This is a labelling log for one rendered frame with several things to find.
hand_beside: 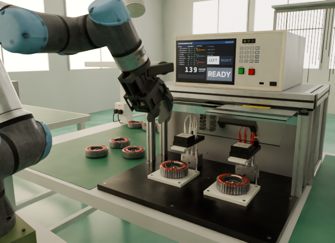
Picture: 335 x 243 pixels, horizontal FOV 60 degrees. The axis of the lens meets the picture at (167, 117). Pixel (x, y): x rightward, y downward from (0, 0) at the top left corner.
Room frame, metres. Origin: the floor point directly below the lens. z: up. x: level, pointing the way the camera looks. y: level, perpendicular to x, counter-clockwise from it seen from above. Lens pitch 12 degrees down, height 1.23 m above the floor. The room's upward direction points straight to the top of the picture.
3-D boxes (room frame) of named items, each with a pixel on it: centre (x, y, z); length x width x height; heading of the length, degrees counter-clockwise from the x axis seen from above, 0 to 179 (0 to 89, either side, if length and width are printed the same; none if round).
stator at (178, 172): (1.08, -0.03, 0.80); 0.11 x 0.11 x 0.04
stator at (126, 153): (1.38, 0.17, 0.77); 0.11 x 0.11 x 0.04
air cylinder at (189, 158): (1.20, -0.11, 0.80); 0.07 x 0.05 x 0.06; 56
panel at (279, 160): (1.22, -0.27, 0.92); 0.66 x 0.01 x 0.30; 56
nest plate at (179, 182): (1.08, -0.03, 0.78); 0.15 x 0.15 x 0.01; 56
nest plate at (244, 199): (0.94, -0.23, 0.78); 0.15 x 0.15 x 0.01; 56
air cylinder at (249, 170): (1.06, -0.31, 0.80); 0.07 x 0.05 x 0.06; 56
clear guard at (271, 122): (0.92, -0.28, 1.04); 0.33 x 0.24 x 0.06; 146
